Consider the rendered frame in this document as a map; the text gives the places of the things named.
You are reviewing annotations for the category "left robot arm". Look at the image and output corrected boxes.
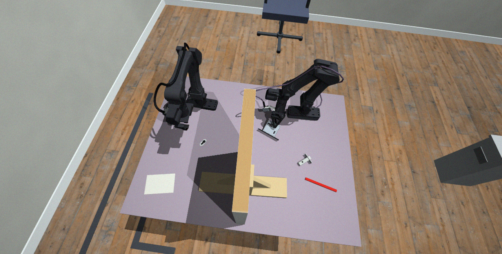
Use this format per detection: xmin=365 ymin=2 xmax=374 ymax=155
xmin=265 ymin=59 xmax=340 ymax=118

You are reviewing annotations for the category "white paper sheet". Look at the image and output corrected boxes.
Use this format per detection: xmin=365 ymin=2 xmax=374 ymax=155
xmin=144 ymin=174 xmax=175 ymax=194

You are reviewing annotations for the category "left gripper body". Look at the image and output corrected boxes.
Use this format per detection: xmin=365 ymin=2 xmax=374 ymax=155
xmin=264 ymin=102 xmax=286 ymax=118

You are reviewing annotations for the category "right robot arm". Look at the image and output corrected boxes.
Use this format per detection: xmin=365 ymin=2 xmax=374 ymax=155
xmin=163 ymin=46 xmax=218 ymax=125

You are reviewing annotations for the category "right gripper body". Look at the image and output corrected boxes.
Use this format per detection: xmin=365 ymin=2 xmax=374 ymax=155
xmin=163 ymin=103 xmax=194 ymax=128

